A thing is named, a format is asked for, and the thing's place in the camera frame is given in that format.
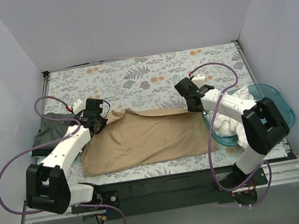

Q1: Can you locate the tan t shirt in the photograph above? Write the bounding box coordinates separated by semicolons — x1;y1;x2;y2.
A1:
81;108;209;177

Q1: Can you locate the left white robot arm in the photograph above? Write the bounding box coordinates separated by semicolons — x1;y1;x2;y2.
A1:
26;98;107;215

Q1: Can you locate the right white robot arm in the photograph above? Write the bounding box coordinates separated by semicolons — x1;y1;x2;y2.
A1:
174;77;290;191

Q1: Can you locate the white t shirt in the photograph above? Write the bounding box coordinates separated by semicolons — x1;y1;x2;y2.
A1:
205;84;262;152

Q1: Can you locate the floral table cloth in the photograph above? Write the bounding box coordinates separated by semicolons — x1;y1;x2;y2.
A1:
16;37;289;195

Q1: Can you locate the dark grey folded t shirt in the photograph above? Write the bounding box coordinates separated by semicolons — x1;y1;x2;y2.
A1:
33;113;75;147

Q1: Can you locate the black folded t shirt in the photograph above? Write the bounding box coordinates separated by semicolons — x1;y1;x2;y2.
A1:
31;144;57;157

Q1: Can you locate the teal plastic basket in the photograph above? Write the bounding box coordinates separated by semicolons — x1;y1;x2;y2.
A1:
214;84;296;147

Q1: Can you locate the teal folded t shirt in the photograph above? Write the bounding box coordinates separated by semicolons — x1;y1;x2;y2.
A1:
30;149;45;158

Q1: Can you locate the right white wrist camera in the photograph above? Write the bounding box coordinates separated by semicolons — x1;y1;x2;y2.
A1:
189;74;206;87

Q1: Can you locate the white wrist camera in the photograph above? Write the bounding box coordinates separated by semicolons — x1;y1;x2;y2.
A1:
189;74;206;87
66;99;86;114

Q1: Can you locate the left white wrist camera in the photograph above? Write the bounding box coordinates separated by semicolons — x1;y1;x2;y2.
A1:
66;99;86;114

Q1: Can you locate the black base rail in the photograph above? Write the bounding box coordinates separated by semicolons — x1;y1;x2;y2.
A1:
65;156;272;224

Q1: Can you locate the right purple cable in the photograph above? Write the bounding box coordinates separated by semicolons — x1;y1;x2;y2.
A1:
187;56;276;213

